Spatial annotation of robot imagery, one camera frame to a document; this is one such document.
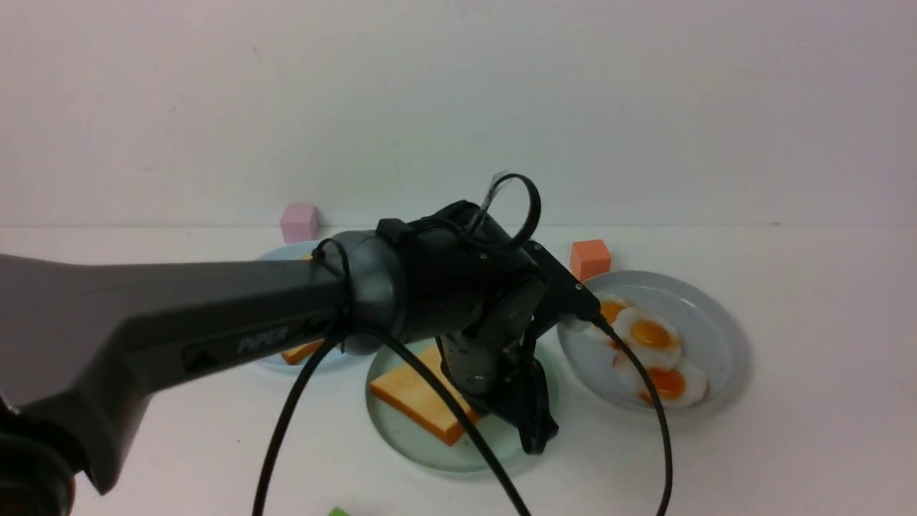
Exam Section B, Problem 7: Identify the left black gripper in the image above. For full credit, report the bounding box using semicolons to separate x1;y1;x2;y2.
440;277;559;455

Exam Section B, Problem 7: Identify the toast slice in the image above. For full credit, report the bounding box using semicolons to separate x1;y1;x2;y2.
369;340;481;446
279;340;324;366

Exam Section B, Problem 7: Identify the fried egg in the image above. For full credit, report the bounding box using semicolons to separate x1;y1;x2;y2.
582;292;633;348
612;306;682;371
613;353;711;409

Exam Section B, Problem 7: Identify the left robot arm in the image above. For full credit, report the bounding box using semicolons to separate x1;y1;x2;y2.
1;201;559;515

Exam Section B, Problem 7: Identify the mint green plate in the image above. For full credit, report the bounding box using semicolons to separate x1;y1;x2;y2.
365;339;561;477

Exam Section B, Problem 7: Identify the orange cube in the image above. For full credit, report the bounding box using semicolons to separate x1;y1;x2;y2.
570;239;613;282

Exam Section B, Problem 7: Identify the light blue plate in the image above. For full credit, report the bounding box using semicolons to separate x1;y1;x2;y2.
256;241;358;375

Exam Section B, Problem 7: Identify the grey plate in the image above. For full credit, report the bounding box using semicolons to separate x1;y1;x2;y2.
557;270;748;419

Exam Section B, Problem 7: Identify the pink cube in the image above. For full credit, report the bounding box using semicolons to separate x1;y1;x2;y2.
279;203;319;244

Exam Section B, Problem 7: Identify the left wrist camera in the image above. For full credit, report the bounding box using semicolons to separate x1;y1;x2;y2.
523;241;600;338

